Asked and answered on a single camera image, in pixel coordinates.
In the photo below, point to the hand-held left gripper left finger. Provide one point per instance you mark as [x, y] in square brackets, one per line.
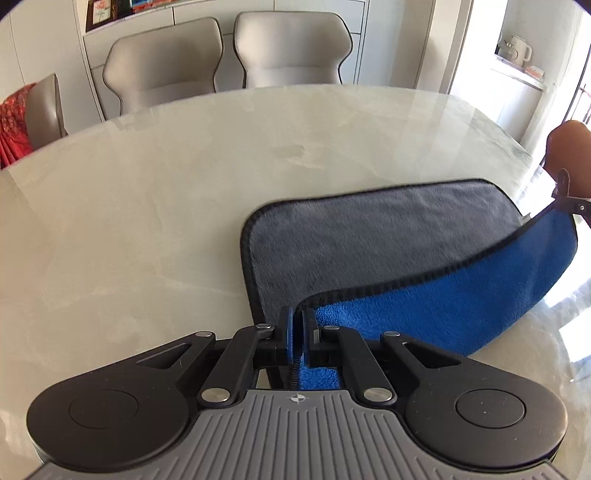
[289, 333]

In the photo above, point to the white side counter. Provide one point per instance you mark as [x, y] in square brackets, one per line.
[517, 101]

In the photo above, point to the grey and blue towel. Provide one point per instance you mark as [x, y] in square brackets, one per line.
[369, 240]

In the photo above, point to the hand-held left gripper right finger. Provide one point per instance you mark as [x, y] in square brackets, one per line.
[306, 339]

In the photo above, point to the taupe upholstered chair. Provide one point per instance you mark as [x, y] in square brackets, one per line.
[46, 108]

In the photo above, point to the white kettle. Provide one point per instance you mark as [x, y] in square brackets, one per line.
[516, 48]

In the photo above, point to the red patterned cloth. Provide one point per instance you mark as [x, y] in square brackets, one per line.
[14, 124]

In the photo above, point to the pink box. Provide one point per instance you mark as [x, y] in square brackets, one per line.
[535, 72]

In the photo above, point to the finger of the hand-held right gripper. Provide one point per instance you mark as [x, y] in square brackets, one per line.
[575, 203]

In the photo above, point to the beige upholstered chair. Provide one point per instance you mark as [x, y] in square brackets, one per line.
[161, 69]
[291, 46]

